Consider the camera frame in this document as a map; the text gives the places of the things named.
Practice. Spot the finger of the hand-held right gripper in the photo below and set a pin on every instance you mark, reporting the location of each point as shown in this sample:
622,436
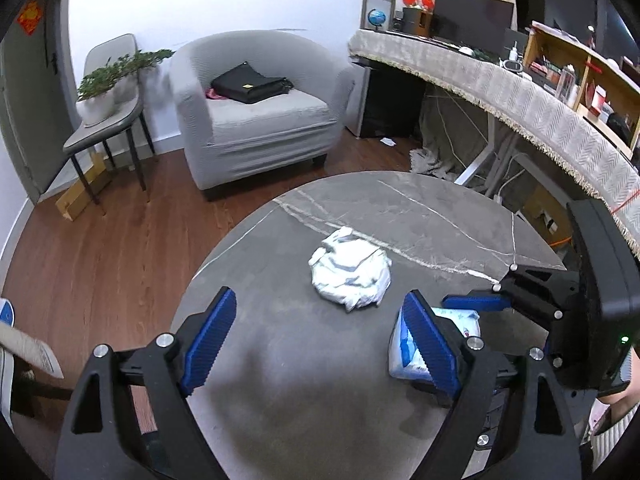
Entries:
475,302
502,410

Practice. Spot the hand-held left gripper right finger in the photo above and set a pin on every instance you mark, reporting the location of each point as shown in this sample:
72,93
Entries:
430,345

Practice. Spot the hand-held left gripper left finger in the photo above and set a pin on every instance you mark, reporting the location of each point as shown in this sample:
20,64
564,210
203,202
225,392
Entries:
210,342

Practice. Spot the blue white tissue packet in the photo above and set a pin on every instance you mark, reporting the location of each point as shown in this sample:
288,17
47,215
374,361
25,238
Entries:
400,355

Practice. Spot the person's right forearm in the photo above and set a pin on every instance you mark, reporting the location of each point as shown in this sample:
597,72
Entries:
617,435

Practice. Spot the beige patterned cloth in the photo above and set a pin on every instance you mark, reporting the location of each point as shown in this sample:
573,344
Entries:
35,352

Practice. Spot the white paper scrap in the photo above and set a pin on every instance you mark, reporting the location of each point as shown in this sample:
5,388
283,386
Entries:
388,142

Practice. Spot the flat cardboard box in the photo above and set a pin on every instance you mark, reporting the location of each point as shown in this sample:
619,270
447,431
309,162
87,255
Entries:
80,192

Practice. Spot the desk with patterned cloth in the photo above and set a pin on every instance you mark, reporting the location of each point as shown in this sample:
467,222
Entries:
525,105

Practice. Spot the blue and white object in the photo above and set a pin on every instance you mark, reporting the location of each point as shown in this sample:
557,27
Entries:
5,312

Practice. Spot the black cabinet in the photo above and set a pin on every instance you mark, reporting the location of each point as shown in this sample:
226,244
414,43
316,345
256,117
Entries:
390,105

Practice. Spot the grey armchair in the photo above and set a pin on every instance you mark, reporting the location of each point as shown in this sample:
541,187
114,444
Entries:
260,130

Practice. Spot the pink cloth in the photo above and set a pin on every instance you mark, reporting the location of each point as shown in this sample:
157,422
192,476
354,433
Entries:
214,94

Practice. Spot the black bag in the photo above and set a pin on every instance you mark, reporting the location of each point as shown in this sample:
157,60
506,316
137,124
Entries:
250,85

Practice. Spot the green plant in white pot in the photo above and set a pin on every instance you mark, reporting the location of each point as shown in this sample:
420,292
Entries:
145,60
95,107

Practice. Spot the wooden desk shelf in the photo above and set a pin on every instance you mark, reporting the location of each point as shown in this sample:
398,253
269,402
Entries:
535,45

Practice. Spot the black monitor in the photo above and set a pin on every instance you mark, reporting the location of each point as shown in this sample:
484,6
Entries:
472,22

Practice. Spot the dark brown box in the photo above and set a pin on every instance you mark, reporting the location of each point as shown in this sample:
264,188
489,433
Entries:
414,22

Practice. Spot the grey green door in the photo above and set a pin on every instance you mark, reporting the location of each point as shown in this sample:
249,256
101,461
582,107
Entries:
30,110

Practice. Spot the small blue globe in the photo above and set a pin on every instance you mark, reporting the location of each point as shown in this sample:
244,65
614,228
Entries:
376,18

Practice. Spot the grey chair with black legs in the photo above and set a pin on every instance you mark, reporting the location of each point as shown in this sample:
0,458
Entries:
107,55

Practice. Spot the red orange ornament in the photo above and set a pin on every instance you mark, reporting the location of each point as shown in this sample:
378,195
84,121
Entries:
417,1

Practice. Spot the red diamond door decoration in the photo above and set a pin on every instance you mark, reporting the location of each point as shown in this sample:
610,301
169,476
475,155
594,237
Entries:
30,16

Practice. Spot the white desk frame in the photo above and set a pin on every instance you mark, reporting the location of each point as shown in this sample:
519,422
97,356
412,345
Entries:
487,155

